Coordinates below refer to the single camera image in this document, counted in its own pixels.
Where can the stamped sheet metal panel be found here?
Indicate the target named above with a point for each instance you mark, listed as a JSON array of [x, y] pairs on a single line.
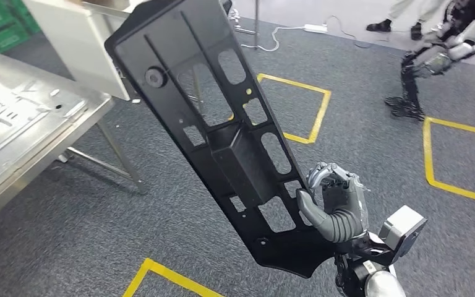
[[8, 114]]

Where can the person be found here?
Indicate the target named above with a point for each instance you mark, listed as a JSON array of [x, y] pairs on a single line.
[[379, 26]]

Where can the stainless steel workbench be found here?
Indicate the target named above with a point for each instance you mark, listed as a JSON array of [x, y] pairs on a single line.
[[36, 147]]

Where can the thin metal stand pole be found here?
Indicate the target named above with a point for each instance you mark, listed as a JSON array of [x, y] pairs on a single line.
[[256, 24]]

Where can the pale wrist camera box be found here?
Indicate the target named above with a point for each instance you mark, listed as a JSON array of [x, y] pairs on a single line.
[[403, 225]]

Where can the long black plastic panel part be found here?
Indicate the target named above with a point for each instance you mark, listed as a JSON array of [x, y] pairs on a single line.
[[229, 164]]

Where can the green plastic crate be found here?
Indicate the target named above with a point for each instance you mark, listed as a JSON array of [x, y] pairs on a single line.
[[0, 39], [26, 14]]

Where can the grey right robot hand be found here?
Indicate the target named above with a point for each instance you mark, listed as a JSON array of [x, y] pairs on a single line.
[[344, 213]]

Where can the white cabinet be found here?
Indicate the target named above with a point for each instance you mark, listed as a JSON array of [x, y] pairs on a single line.
[[77, 49]]

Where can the white power strip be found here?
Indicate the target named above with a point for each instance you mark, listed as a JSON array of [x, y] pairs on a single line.
[[315, 28]]

